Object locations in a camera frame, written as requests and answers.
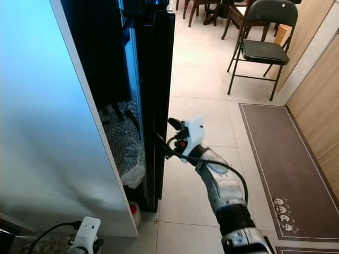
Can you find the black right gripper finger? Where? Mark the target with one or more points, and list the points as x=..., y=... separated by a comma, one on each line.
x=166, y=144
x=177, y=124

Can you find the dark grey fridge door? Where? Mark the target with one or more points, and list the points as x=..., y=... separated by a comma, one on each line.
x=159, y=79

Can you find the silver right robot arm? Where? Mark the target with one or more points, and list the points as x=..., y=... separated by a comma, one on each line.
x=228, y=196

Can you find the bubble wrap sheet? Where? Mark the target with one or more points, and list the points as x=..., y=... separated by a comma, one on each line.
x=122, y=153

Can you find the clear bottle with red cap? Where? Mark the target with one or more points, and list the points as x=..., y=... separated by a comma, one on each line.
x=134, y=209

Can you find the beige woven rug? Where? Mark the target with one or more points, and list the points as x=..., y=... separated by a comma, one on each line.
x=37, y=247

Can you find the black object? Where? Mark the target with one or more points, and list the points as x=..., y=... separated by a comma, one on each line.
x=8, y=238

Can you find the brown floor mat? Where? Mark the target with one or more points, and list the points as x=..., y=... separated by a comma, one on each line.
x=280, y=159
x=307, y=251

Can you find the dark folding chair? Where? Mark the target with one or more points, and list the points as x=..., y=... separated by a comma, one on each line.
x=265, y=51

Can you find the white panel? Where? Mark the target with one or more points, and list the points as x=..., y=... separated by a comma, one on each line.
x=42, y=106

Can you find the cardboard box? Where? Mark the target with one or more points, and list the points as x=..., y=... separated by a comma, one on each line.
x=283, y=34

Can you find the wooden cabinet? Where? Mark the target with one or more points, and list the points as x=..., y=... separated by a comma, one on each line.
x=318, y=106

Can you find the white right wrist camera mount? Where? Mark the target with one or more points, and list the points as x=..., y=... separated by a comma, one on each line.
x=196, y=135

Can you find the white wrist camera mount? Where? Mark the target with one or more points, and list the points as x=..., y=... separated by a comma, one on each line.
x=89, y=228
x=196, y=135

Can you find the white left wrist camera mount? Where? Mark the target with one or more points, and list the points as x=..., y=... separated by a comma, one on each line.
x=89, y=228

